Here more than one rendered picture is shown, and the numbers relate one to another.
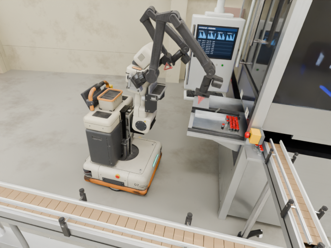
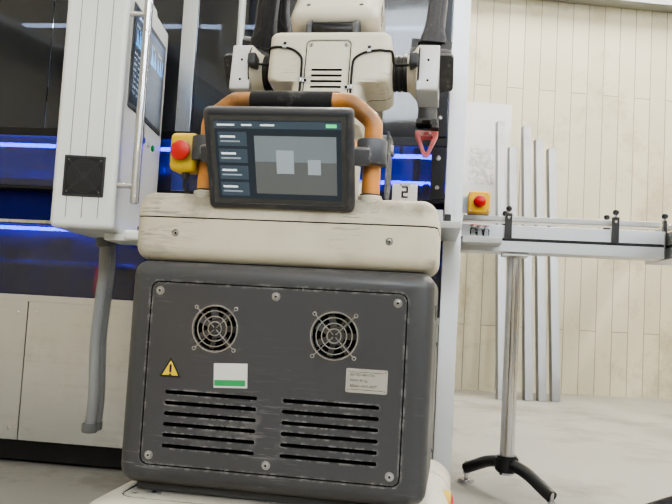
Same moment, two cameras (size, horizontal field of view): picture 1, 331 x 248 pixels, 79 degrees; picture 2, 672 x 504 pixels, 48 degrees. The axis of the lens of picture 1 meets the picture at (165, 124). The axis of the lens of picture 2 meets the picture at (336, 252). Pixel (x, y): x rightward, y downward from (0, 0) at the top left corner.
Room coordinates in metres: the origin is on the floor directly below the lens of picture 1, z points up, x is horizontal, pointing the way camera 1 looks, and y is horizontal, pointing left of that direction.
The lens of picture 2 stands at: (1.59, 1.95, 0.62)
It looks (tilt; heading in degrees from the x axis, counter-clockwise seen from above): 4 degrees up; 268
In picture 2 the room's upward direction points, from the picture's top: 3 degrees clockwise
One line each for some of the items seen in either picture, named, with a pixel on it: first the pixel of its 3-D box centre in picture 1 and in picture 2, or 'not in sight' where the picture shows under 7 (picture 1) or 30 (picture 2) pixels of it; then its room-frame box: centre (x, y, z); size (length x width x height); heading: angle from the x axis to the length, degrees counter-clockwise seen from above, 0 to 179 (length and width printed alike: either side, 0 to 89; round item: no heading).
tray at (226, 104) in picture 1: (227, 105); not in sight; (1.64, -0.55, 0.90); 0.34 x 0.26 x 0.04; 81
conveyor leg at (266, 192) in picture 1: (255, 211); (510, 362); (0.88, -0.69, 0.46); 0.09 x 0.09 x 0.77; 81
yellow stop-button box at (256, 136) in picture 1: (255, 136); (478, 203); (1.04, -0.57, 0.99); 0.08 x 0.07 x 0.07; 81
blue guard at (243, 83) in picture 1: (238, 69); (168, 164); (2.12, -0.72, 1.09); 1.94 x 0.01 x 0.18; 171
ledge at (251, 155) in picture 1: (256, 154); (480, 241); (1.02, -0.61, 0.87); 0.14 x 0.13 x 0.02; 81
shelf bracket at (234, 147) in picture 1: (216, 139); not in sight; (1.24, -0.40, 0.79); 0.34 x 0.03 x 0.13; 81
